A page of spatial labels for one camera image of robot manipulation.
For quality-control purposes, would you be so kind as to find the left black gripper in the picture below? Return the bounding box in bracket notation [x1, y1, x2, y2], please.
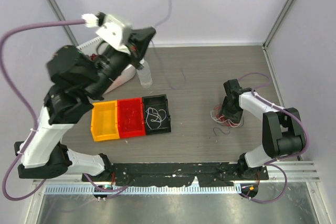
[85, 27, 157, 100]

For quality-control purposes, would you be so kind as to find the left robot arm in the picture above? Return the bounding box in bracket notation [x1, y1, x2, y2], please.
[15, 27, 156, 182]

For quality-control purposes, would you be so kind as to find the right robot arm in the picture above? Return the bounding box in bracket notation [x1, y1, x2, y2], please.
[218, 79, 307, 179]

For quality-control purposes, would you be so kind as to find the clear water bottle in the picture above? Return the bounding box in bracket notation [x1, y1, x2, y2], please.
[137, 59, 152, 88]

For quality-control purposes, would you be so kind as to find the white plastic basket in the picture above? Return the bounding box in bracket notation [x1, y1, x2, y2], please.
[77, 37, 136, 94]

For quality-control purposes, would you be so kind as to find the black plastic bin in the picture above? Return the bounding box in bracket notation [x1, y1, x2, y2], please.
[142, 94, 171, 135]

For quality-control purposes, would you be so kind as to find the red plastic bin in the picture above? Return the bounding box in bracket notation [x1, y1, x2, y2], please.
[117, 98, 145, 138]

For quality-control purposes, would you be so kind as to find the yellow plastic bin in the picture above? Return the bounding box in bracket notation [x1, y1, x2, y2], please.
[91, 100, 120, 142]

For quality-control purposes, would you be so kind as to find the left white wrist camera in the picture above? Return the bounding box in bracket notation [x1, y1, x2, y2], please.
[81, 12, 132, 55]

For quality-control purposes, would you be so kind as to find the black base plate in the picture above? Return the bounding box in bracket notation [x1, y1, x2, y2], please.
[89, 162, 269, 187]

